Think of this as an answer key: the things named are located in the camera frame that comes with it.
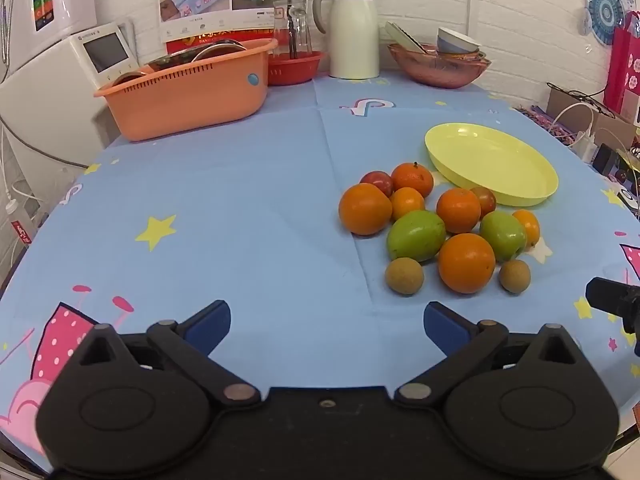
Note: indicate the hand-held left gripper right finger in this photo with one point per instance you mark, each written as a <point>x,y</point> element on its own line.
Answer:
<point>442,325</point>

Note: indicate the blue decorative paper fan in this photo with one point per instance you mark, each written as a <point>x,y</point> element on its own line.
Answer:
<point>606,10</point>

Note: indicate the white thermos jug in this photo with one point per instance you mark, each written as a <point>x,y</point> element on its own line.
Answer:
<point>352,35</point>

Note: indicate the red gift bag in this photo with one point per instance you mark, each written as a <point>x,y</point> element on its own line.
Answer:
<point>622,70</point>

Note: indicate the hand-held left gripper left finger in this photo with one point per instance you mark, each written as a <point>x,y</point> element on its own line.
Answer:
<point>212,322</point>

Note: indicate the yellow plastic plate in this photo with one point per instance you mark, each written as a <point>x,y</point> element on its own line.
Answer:
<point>492,165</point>

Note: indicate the white device with screen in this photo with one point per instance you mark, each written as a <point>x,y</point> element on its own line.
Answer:
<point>107,52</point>

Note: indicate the large green mango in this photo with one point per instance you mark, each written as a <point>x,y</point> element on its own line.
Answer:
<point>416,235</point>

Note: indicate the clear glass cup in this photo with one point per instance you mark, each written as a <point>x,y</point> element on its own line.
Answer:
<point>302,27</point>
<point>280,30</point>

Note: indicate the pink glass bowl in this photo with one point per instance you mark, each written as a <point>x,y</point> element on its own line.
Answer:
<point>435,71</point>

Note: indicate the blue printed tablecloth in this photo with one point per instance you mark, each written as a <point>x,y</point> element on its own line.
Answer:
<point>225,185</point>

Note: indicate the large orange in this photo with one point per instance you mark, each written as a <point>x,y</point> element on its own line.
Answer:
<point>466,262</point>
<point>365,208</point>

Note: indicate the mandarin with green stem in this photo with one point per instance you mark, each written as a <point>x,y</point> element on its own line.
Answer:
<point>412,178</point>

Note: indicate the white water purifier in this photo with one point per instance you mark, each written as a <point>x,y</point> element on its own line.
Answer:
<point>65,5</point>

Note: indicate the brown kiwi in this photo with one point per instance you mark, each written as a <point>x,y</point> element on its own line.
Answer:
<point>514,276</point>
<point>404,276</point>

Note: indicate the white refrigerator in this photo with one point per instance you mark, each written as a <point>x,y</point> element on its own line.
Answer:
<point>40,110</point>

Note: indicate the blue white ceramic bowl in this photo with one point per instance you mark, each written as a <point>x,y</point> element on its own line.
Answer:
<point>457,40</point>

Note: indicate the red-green apple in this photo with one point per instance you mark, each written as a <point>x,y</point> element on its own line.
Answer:
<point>487,201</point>

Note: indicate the cardboard box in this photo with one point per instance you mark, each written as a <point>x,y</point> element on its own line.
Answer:
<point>607,127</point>

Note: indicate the dark red plum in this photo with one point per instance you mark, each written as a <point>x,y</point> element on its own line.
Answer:
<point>376,182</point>

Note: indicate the medium orange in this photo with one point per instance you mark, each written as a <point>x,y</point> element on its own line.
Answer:
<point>458,210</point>

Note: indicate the orange plastic basket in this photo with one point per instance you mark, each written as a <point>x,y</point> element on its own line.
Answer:
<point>190,97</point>

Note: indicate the small steel bowl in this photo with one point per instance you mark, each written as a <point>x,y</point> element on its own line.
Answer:
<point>127,79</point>

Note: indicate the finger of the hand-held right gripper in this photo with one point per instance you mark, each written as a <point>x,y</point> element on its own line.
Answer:
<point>617,300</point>

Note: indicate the white charger adapter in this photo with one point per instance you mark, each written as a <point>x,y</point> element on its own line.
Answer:
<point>586,145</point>

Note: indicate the red plastic basket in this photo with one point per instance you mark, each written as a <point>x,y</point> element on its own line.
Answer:
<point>295,72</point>

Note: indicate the patterned mat with pink fringe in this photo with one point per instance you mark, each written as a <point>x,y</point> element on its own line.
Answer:
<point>542,120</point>

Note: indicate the ceramic bowl with gold rim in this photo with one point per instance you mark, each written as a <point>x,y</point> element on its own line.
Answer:
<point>480,55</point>

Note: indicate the stacked ceramic bowls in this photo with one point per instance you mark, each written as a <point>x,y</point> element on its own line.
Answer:
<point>402,35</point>

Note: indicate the green apple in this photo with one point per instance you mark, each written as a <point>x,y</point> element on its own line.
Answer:
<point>502,235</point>

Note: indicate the small orange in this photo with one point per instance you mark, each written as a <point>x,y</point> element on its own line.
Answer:
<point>530,227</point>
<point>407,203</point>

